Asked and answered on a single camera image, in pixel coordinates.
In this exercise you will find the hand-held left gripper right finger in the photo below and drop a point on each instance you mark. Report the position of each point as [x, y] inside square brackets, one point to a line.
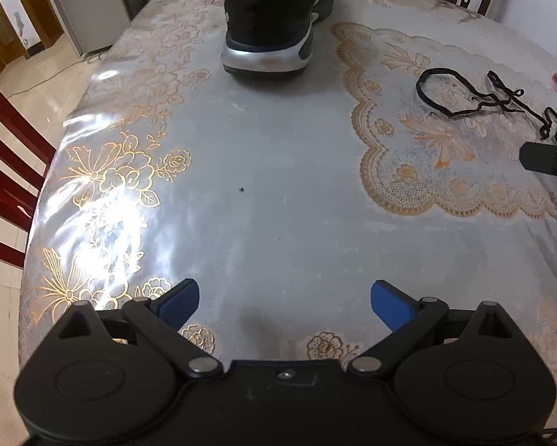
[390, 304]

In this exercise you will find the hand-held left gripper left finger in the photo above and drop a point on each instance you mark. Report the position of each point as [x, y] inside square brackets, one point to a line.
[187, 297]

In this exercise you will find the black shoelace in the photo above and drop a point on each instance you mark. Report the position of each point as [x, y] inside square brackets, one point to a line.
[544, 123]

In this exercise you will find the black sneaker shoe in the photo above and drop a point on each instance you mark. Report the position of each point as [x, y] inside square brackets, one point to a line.
[269, 14]

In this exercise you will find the silver refrigerator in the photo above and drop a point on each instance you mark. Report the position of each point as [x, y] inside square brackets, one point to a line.
[92, 14]

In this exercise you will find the wooden door frame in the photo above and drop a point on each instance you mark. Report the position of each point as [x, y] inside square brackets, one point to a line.
[50, 32]

